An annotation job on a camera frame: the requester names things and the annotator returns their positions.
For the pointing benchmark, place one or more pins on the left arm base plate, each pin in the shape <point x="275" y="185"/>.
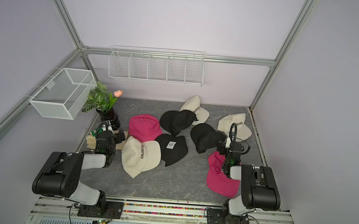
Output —
<point x="112" y="210"/>

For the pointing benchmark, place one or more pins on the cream cap front left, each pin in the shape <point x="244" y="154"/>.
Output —
<point x="138" y="157"/>

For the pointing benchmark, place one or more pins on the pink tulip flower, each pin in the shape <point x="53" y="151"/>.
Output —
<point x="118" y="93"/>

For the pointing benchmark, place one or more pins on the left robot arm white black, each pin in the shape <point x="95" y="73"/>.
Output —
<point x="60" y="175"/>

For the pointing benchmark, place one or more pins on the cream cap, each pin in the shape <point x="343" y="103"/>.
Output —
<point x="138" y="157"/>
<point x="243" y="132"/>
<point x="193" y="105"/>

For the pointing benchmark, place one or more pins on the long white wire shelf basket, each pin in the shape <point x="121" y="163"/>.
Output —
<point x="156" y="65"/>

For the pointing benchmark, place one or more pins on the cream cap back centre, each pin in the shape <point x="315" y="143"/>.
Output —
<point x="193" y="105"/>

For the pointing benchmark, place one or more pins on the green artificial plant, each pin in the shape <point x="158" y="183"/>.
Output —
<point x="99" y="98"/>

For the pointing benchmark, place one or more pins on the black plant pot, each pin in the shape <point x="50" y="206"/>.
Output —
<point x="110" y="116"/>

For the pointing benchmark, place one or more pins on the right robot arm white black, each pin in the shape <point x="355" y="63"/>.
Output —
<point x="258" y="186"/>

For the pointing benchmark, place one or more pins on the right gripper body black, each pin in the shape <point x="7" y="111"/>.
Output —
<point x="223" y="151"/>

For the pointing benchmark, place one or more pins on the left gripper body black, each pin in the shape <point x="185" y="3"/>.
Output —
<point x="117" y="139"/>

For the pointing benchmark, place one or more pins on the black cap with white label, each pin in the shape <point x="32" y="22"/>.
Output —
<point x="173" y="149"/>

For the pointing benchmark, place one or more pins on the pink cap right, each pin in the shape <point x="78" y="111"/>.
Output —
<point x="216" y="180"/>

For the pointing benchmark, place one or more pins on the cream cap back right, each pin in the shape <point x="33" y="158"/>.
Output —
<point x="243" y="132"/>

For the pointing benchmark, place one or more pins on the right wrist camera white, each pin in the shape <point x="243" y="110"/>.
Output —
<point x="228" y="142"/>

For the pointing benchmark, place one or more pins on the pink cap left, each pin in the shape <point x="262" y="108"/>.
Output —
<point x="144" y="127"/>

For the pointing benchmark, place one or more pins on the white wire cube basket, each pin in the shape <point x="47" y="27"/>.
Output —
<point x="64" y="95"/>

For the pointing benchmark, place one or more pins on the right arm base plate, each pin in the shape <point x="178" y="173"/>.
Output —
<point x="218" y="216"/>

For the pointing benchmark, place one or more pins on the pink cap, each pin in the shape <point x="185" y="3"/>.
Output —
<point x="144" y="127"/>
<point x="216" y="180"/>

